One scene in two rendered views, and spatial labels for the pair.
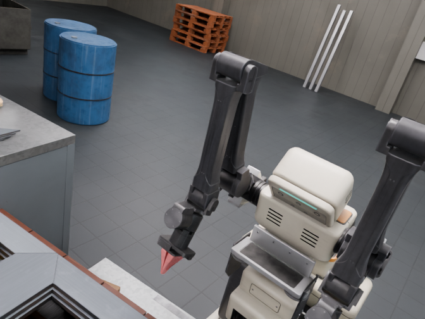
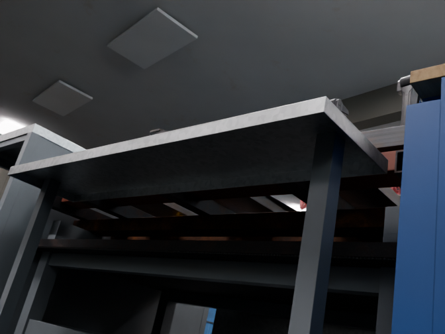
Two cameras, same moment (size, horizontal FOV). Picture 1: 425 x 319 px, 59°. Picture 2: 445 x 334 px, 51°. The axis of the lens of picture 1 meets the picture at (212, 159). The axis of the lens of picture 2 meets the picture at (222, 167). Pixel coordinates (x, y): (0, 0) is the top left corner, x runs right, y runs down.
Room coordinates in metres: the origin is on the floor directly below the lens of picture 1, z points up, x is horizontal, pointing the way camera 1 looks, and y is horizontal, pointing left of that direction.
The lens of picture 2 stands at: (-1.19, -0.27, 0.33)
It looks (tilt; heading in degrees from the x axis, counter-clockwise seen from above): 21 degrees up; 20
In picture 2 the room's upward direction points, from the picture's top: 13 degrees clockwise
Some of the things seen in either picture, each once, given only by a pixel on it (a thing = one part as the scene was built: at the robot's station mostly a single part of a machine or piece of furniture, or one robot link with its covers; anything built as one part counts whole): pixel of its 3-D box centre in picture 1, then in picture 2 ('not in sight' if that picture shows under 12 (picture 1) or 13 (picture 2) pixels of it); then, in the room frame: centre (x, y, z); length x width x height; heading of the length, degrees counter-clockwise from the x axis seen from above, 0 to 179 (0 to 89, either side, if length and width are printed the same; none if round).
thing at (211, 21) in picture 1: (200, 28); not in sight; (9.95, 1.09, 0.45); 1.27 x 0.87 x 0.90; 58
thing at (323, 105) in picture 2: not in sight; (151, 169); (-0.15, 0.32, 0.74); 1.20 x 0.26 x 0.03; 65
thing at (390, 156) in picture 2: not in sight; (189, 187); (0.11, 0.31, 0.79); 1.56 x 0.09 x 0.06; 65
